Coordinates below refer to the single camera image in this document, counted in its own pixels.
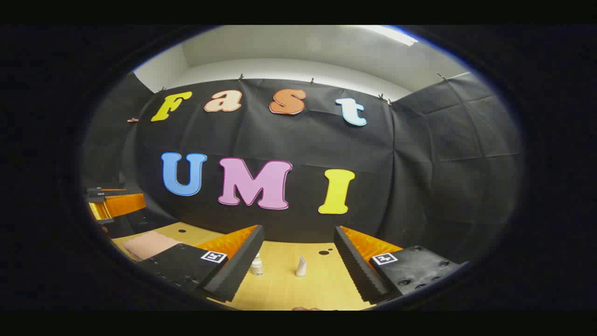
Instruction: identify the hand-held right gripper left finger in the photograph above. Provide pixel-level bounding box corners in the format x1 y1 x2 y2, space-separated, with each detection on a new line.
138 225 265 303

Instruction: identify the pink suitcase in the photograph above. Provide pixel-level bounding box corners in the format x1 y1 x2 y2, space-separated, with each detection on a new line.
122 231 182 261

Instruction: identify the black backdrop cloth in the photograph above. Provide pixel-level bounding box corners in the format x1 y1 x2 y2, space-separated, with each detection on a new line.
82 71 523 264

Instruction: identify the ceiling light strip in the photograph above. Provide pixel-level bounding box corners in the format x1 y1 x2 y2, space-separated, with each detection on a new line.
361 26 419 47

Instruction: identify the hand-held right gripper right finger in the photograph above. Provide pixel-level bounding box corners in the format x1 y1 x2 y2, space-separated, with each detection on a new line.
333 226 470 304

